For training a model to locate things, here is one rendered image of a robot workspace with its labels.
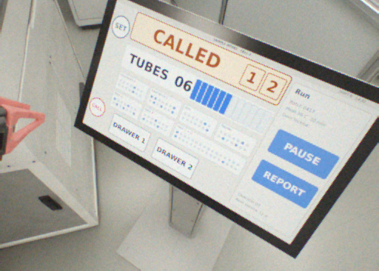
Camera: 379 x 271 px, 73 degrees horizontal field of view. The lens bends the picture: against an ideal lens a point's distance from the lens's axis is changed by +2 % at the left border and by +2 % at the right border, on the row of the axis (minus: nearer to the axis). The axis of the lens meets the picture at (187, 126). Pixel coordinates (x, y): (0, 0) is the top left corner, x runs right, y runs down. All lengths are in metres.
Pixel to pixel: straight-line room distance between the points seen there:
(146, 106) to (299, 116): 0.28
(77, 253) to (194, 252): 0.59
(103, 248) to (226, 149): 1.14
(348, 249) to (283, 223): 1.27
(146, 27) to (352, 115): 0.37
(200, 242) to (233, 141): 1.03
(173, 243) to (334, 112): 1.14
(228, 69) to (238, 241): 1.19
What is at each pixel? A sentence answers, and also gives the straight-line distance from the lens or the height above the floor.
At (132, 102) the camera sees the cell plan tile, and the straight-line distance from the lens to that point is 0.52.
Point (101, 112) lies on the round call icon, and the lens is 0.56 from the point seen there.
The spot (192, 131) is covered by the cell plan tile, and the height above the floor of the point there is 1.05.
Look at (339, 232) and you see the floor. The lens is 1.76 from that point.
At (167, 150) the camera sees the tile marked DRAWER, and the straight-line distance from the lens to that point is 0.50.
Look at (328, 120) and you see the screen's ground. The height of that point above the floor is 1.15.
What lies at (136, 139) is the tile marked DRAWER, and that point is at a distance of 0.53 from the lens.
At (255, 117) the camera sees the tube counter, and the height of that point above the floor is 1.11.
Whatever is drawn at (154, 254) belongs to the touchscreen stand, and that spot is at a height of 0.03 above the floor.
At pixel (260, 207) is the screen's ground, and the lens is 0.49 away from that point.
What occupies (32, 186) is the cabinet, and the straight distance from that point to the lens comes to 0.97.
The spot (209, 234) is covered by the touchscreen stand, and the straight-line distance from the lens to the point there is 1.45.
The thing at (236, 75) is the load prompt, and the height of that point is 1.15.
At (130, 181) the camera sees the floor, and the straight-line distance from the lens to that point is 1.57.
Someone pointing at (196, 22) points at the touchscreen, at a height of 1.19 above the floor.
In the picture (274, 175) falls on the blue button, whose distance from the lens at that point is 0.46.
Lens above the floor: 1.45
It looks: 56 degrees down
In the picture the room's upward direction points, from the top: 7 degrees clockwise
